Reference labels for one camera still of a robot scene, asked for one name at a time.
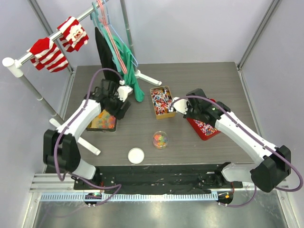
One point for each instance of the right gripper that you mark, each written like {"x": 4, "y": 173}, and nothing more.
{"x": 188, "y": 115}

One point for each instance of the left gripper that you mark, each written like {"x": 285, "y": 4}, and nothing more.
{"x": 121, "y": 113}

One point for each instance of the gold tin of gummy candies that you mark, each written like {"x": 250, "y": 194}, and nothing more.
{"x": 104, "y": 122}

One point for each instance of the red tin of swirl lollipops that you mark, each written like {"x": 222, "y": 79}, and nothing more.
{"x": 203, "y": 130}

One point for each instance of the white jar lid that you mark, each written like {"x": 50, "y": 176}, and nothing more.
{"x": 136, "y": 156}

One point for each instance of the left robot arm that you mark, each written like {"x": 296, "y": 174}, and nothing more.
{"x": 60, "y": 148}

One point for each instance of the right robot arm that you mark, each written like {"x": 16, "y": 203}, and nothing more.
{"x": 271, "y": 164}

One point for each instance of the gold tin of ball lollipops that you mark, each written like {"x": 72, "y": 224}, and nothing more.
{"x": 161, "y": 100}

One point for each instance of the clear plastic jar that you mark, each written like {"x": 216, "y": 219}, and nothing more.
{"x": 160, "y": 139}

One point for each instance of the black cloth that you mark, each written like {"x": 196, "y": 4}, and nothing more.
{"x": 105, "y": 56}

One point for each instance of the green cloth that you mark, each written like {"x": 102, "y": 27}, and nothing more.
{"x": 129, "y": 77}

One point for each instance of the blue hanger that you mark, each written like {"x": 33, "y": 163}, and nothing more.
{"x": 134, "y": 62}

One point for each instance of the santa striped sock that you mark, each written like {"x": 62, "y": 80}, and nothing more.
{"x": 73, "y": 36}

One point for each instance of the pink hanger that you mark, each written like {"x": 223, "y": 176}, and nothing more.
{"x": 113, "y": 45}

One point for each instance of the red white striped sock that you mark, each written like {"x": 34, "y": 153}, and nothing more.
{"x": 47, "y": 55}

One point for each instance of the teal hanger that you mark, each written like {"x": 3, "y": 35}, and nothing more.
{"x": 95, "y": 16}

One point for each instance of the clothes rack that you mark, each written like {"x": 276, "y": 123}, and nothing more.
{"x": 14, "y": 65}

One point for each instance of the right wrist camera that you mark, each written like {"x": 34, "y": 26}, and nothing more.
{"x": 179, "y": 105}

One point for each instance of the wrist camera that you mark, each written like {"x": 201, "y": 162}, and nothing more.
{"x": 123, "y": 91}
{"x": 179, "y": 105}

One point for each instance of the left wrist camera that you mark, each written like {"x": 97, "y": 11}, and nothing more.
{"x": 123, "y": 91}

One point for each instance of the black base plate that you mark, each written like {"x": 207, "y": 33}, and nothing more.
{"x": 163, "y": 179}

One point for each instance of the slotted cable duct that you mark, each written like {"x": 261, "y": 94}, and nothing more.
{"x": 92, "y": 197}

